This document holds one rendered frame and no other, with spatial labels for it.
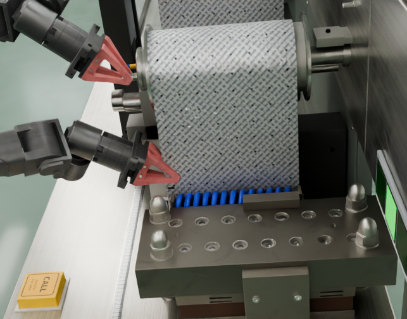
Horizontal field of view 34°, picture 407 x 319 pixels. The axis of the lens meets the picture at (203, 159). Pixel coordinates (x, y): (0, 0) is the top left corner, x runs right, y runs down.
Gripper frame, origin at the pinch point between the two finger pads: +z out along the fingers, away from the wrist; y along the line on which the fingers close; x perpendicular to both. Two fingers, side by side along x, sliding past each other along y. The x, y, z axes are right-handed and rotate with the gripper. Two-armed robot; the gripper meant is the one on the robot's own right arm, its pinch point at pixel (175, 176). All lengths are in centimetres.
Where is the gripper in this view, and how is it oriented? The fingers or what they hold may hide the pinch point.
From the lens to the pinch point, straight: 115.8
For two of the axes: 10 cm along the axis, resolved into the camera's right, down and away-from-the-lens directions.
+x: 4.2, -7.7, -4.8
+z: 9.1, 3.7, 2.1
